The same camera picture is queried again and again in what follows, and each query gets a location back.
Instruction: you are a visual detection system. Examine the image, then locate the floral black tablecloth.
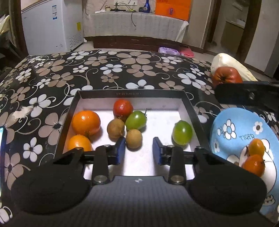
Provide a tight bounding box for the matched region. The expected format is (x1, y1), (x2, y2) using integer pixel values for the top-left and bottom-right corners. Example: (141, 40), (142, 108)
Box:
(1, 50), (227, 226)

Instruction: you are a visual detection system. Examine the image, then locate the white napa cabbage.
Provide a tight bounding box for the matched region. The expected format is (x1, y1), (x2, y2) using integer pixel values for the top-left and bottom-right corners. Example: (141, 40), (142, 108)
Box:
(210, 53), (257, 81)

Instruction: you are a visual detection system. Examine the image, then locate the green tomato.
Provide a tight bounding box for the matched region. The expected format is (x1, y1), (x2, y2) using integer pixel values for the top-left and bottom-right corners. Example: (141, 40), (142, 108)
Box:
(125, 111), (147, 130)
(172, 120), (193, 146)

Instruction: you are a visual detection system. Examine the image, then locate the purple plastic container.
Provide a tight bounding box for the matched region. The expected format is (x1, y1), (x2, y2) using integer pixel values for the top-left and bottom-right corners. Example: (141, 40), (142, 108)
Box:
(158, 47), (180, 55)

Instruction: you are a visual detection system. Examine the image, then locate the pink cloth on floor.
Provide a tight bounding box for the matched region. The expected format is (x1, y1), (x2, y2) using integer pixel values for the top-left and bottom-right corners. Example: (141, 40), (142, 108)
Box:
(179, 47), (194, 58)

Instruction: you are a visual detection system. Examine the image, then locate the dark red tomato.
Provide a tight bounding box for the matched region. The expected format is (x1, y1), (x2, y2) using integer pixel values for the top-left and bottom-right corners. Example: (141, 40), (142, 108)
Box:
(211, 66), (243, 87)

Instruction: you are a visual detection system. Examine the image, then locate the white power strip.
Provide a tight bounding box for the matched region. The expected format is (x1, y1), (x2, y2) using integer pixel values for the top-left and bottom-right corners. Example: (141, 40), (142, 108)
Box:
(114, 0), (138, 7)

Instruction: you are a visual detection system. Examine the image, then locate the white chest freezer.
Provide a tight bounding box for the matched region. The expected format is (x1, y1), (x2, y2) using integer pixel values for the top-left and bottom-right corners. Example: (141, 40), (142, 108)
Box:
(21, 0), (84, 55)

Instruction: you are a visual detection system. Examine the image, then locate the cabinet with white cover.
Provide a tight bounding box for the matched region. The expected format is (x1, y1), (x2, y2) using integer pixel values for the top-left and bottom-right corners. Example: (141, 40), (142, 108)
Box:
(84, 12), (189, 51)

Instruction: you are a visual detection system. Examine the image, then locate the blue glass bottle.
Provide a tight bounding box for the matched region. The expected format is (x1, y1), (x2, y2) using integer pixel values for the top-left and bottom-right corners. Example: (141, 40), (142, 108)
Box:
(139, 0), (151, 13)

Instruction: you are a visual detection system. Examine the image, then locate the yellow orange fruit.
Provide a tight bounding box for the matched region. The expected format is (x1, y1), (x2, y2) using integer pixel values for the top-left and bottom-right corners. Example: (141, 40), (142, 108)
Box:
(245, 139), (265, 157)

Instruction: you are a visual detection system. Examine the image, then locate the orange persimmon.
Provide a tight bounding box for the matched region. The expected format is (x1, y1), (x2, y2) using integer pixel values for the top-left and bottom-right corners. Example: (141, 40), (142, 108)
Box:
(242, 154), (265, 177)

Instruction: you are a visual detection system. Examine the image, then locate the small orange tangerine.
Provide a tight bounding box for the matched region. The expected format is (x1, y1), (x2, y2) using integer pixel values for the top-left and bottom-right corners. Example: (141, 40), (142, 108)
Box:
(67, 135), (93, 152)

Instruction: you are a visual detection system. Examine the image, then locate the black shallow box white lining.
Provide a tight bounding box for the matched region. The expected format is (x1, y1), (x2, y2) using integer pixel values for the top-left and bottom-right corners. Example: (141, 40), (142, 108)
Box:
(55, 90), (209, 177)

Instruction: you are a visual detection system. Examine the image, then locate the orange gift box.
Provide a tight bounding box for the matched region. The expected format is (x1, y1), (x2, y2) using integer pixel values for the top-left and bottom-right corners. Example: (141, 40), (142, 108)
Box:
(155, 0), (191, 21)

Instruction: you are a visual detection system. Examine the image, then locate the large orange tangerine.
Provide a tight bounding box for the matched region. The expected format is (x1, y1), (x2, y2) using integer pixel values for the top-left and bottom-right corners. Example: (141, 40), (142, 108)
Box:
(71, 110), (101, 136)

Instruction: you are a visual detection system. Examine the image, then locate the blue tiger cartoon plate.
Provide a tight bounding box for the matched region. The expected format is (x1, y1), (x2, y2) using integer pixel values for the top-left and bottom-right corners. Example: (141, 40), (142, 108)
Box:
(210, 108), (278, 222)

